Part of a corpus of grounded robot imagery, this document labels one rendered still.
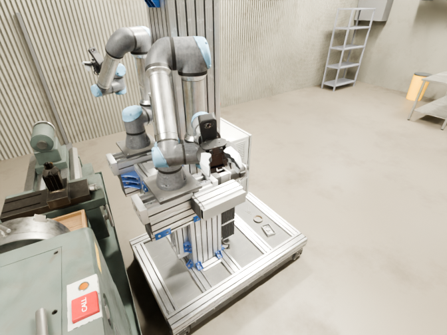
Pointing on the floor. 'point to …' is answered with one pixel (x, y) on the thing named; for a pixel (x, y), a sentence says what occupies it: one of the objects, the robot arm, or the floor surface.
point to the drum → (417, 86)
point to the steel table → (434, 109)
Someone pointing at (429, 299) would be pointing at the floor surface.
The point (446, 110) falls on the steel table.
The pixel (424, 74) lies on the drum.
